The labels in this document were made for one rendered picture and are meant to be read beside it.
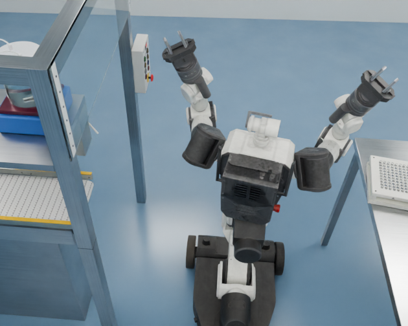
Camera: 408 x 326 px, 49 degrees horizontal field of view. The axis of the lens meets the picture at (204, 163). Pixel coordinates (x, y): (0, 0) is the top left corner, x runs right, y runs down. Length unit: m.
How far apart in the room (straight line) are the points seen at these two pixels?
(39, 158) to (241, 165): 0.69
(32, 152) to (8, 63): 0.37
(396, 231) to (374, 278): 0.98
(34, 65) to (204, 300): 1.67
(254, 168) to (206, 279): 1.14
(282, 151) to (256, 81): 2.60
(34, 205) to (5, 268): 0.48
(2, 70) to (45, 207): 0.82
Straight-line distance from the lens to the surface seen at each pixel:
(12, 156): 1.60
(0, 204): 2.07
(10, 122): 1.64
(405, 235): 2.10
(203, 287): 2.59
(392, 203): 2.15
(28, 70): 1.29
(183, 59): 1.64
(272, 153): 1.67
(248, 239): 1.86
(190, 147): 1.72
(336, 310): 2.85
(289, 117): 3.90
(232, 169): 1.59
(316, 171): 1.68
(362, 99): 1.62
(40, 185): 2.09
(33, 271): 2.36
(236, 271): 2.44
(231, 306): 2.34
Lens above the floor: 2.44
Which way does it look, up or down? 46 degrees down
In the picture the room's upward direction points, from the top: 3 degrees clockwise
